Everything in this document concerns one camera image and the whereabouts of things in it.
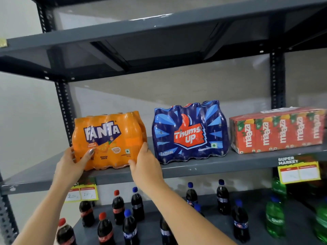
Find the green soda bottle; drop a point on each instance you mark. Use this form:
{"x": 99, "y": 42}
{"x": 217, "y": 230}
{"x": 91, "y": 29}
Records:
{"x": 275, "y": 219}
{"x": 279, "y": 188}
{"x": 321, "y": 221}

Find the yellow price tag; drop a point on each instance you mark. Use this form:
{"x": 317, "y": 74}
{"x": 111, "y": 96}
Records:
{"x": 299, "y": 172}
{"x": 81, "y": 193}

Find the grey metal shelving rack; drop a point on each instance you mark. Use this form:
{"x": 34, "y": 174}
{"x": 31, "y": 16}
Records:
{"x": 204, "y": 165}

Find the person's left forearm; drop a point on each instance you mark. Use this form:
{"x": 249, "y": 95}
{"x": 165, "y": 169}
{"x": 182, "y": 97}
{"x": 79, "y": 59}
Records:
{"x": 42, "y": 216}

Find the person's left thumb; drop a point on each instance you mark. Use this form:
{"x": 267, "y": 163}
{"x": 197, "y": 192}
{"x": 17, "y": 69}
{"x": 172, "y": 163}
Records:
{"x": 86, "y": 156}

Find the person's right forearm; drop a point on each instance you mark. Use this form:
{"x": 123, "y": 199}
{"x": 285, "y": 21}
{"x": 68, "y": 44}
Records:
{"x": 186, "y": 221}

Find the red-capped cola bottle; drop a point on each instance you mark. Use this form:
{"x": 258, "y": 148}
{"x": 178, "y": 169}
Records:
{"x": 86, "y": 214}
{"x": 105, "y": 232}
{"x": 66, "y": 234}
{"x": 118, "y": 209}

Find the orange soda bottle multipack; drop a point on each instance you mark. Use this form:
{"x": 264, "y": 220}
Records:
{"x": 109, "y": 140}

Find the blue cola bottle multipack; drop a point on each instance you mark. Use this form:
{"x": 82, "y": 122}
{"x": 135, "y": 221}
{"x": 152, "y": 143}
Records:
{"x": 189, "y": 132}

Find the small yellow wall tag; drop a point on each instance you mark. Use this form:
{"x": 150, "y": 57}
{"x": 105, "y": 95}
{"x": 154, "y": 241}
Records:
{"x": 3, "y": 42}

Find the person's right thumb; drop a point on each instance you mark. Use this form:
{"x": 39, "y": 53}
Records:
{"x": 132, "y": 165}

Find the person's left hand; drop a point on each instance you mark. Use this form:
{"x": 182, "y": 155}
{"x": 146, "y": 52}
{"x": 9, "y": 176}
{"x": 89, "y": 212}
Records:
{"x": 67, "y": 170}

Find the group of blue-capped cola bottles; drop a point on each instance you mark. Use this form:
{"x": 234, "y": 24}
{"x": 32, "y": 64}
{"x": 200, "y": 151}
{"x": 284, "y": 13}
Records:
{"x": 240, "y": 221}

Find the person's right hand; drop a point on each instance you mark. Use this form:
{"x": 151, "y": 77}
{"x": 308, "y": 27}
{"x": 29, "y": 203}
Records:
{"x": 149, "y": 173}

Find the red juice carton multipack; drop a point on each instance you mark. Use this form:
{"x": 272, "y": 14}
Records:
{"x": 278, "y": 131}

